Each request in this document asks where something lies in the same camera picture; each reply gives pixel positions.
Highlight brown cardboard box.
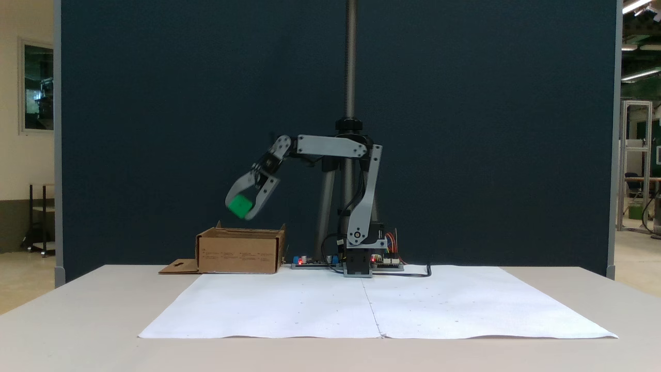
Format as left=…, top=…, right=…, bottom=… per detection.
left=159, top=221, right=286, bottom=275

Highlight green dice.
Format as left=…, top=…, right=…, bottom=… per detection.
left=228, top=194, right=254, bottom=219

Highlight black office chair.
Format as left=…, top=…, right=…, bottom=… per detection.
left=625, top=172, right=646, bottom=207

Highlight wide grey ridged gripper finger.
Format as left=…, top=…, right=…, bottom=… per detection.
left=243, top=177, right=281, bottom=221

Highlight white paper sheet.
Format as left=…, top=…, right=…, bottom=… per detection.
left=138, top=265, right=619, bottom=340

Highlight black camera tripod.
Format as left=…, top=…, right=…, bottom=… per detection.
left=288, top=0, right=381, bottom=264

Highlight framed wall window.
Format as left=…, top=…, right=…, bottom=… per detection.
left=19, top=37, right=55, bottom=136

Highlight thick black power cable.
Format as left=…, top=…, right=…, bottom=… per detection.
left=372, top=263, right=432, bottom=278

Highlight black trolley rack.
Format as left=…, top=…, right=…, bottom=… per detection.
left=21, top=182, right=56, bottom=258

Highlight blue circuit board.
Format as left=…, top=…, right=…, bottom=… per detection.
left=291, top=254, right=345, bottom=271

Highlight aluminium profile frame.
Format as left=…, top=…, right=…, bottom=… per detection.
left=617, top=99, right=654, bottom=233

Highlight curved grey gripper finger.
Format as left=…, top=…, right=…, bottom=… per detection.
left=225, top=170, right=258, bottom=209

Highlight dark blue partition panel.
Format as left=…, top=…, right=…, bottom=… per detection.
left=54, top=0, right=623, bottom=283

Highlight circuit board with jumper wires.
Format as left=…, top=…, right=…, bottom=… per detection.
left=372, top=252, right=405, bottom=272

